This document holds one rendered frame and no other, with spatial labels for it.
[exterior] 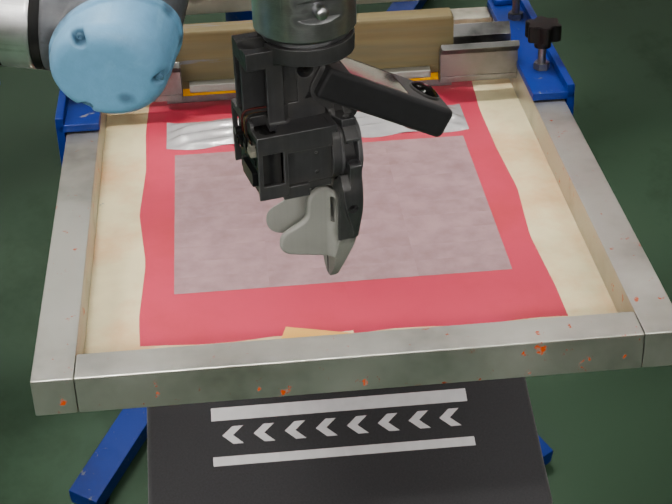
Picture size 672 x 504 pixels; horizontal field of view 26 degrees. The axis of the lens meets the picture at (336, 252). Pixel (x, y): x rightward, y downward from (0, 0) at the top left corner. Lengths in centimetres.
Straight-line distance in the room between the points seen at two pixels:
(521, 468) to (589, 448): 118
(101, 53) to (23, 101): 261
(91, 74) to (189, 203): 71
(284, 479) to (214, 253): 29
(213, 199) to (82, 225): 17
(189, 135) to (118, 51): 86
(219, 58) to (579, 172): 48
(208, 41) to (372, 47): 20
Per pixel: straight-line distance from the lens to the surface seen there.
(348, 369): 130
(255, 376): 129
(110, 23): 89
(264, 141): 105
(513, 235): 153
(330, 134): 106
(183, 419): 171
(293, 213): 115
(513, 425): 171
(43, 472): 283
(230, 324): 140
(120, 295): 146
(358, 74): 107
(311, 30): 102
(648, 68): 359
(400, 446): 168
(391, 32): 179
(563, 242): 153
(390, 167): 166
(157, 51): 90
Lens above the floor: 236
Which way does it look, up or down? 49 degrees down
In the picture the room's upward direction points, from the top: straight up
